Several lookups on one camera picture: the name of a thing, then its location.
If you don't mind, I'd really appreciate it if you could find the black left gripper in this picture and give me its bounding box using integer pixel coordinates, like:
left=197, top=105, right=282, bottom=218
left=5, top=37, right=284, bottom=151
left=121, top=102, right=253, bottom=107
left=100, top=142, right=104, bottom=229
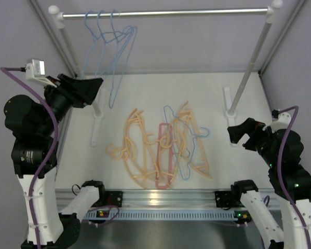
left=38, top=73, right=103, bottom=135

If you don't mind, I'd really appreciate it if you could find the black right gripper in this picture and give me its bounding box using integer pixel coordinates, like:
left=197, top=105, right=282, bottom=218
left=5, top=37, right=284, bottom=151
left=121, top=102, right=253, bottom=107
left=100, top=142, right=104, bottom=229
left=227, top=117, right=279, bottom=167

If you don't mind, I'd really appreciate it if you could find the blue wire hanger one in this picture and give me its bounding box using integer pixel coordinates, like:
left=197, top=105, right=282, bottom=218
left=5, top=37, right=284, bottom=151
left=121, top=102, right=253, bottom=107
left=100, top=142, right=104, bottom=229
left=82, top=11, right=124, bottom=77

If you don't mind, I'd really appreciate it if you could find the blue wire hanger two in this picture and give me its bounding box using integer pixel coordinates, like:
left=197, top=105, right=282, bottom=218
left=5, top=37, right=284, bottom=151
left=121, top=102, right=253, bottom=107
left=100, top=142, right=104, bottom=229
left=95, top=11, right=123, bottom=78

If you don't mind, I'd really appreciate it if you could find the blue wire hanger three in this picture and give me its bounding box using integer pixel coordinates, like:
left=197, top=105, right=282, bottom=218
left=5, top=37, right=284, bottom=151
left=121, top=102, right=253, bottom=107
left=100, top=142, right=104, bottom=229
left=109, top=10, right=138, bottom=109

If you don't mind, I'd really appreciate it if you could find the blue wire hanger four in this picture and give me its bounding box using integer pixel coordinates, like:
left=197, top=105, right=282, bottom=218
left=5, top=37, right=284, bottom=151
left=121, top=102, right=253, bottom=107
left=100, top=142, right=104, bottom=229
left=162, top=105, right=210, bottom=181

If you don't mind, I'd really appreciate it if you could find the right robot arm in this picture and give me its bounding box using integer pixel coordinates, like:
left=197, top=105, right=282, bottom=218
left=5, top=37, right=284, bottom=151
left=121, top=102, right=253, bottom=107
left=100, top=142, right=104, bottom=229
left=227, top=113, right=311, bottom=248

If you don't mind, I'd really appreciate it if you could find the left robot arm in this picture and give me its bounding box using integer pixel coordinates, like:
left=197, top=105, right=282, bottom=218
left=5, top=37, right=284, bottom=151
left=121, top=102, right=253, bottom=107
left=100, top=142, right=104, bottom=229
left=4, top=74, right=106, bottom=248

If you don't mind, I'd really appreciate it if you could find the white right rack foot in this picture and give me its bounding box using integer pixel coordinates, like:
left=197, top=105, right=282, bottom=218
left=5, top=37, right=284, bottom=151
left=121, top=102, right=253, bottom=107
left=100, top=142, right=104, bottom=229
left=223, top=86, right=239, bottom=148

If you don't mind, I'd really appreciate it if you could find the beige plastic hanger right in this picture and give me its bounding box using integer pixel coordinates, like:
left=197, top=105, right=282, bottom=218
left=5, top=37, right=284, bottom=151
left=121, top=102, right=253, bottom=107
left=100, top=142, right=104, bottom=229
left=175, top=101, right=212, bottom=179

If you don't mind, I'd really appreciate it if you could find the beige plastic hanger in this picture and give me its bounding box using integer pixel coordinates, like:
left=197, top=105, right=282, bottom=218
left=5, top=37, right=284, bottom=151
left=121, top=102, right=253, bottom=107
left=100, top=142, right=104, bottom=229
left=122, top=108, right=147, bottom=189
left=143, top=117, right=181, bottom=183
left=175, top=101, right=212, bottom=179

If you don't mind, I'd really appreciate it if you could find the beige small hanger left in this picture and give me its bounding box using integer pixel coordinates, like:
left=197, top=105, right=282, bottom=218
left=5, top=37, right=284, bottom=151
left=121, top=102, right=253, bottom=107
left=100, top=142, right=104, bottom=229
left=105, top=140, right=137, bottom=160

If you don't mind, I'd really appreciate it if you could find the beige plastic hanger centre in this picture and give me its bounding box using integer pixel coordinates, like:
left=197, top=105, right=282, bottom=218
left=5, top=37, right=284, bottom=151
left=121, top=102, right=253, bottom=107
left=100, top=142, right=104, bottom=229
left=143, top=117, right=181, bottom=183

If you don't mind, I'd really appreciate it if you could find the beige plastic hanger far left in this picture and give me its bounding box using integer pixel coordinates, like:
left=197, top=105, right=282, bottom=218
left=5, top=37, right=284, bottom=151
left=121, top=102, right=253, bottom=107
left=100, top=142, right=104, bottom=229
left=122, top=108, right=147, bottom=189

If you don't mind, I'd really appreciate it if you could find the pink plastic hanger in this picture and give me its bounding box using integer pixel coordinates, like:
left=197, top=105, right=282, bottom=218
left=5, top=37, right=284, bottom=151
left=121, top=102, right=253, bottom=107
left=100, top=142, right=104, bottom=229
left=155, top=122, right=176, bottom=189

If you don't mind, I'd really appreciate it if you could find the silver horizontal rack rod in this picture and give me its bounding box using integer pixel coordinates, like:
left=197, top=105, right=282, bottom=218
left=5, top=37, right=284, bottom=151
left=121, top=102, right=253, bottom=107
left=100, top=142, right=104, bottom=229
left=60, top=7, right=273, bottom=20

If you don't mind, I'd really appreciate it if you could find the white right rack pole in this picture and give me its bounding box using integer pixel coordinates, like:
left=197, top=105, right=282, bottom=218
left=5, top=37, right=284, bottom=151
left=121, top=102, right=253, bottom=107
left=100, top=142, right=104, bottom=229
left=226, top=0, right=283, bottom=118

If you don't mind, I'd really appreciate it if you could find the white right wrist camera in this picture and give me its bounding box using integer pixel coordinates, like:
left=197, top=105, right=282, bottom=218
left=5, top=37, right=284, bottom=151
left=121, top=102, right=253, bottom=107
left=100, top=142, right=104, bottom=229
left=269, top=109, right=291, bottom=133

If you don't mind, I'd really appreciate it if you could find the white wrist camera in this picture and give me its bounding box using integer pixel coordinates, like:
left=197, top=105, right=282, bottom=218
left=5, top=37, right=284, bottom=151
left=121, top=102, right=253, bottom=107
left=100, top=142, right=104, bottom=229
left=269, top=109, right=291, bottom=133
left=25, top=58, right=56, bottom=87

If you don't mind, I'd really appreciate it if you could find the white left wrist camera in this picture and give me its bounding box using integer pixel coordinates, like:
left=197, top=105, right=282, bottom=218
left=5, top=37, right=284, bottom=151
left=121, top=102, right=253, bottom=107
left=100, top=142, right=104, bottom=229
left=25, top=58, right=56, bottom=87

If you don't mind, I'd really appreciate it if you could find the aluminium front rail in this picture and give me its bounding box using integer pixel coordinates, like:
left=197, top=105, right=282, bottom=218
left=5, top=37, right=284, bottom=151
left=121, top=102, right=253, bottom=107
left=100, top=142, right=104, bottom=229
left=53, top=188, right=311, bottom=208

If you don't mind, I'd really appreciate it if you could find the white slotted cable duct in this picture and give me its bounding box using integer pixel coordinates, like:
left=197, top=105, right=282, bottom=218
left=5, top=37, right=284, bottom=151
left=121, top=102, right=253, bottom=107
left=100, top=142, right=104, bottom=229
left=84, top=209, right=249, bottom=221

